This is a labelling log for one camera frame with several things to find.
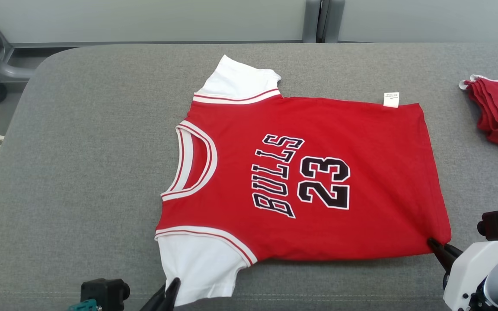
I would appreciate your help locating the grey partition post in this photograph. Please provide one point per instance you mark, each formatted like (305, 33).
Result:
(312, 21)
(334, 21)

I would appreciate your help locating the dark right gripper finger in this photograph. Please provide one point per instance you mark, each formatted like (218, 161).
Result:
(441, 255)
(453, 251)

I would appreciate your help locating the grey fabric sofa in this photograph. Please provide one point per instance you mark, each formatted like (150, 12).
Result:
(80, 194)

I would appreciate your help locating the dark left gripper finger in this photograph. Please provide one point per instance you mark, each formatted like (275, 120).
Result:
(172, 296)
(156, 300)

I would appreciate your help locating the red Bulls 23 jersey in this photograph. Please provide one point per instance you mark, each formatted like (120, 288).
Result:
(361, 129)

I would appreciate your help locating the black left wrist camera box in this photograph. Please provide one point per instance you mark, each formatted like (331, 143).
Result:
(104, 293)

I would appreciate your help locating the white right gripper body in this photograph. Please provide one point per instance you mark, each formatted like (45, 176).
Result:
(465, 276)

